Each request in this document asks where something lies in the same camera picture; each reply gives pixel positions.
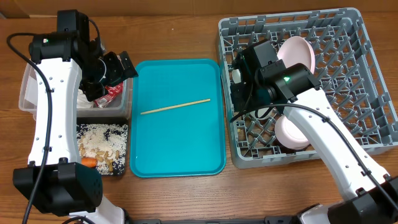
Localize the red snack wrapper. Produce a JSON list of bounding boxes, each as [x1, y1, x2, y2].
[[94, 83, 124, 108]]

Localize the white bowl with nuts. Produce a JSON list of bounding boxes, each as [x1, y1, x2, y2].
[[231, 69, 242, 84]]

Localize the wooden chopstick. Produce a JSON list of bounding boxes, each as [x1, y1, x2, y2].
[[140, 99, 211, 115]]

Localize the large white tissue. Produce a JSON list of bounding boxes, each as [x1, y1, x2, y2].
[[76, 89, 94, 109]]

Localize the pink bowl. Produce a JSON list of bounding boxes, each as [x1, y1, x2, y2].
[[274, 115, 310, 150]]

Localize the pink white plate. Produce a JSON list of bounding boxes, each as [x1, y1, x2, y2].
[[277, 36, 315, 73]]

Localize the orange carrot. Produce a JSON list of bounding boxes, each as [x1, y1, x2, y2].
[[81, 157, 97, 168]]

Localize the small white round cup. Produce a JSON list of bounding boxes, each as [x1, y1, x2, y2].
[[254, 108, 272, 120]]

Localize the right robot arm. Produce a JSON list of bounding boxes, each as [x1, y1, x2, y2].
[[237, 60, 397, 223]]

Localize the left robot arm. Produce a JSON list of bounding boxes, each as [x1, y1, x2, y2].
[[12, 28, 137, 223]]

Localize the grey dishwasher rack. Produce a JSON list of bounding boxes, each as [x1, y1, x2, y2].
[[218, 7, 397, 169]]

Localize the clear plastic bin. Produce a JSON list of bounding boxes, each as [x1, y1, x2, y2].
[[19, 58, 132, 121]]

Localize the spilled rice and nuts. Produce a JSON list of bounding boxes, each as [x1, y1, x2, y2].
[[76, 123, 129, 175]]

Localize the teal plastic tray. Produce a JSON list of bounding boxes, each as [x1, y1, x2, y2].
[[130, 59, 226, 178]]

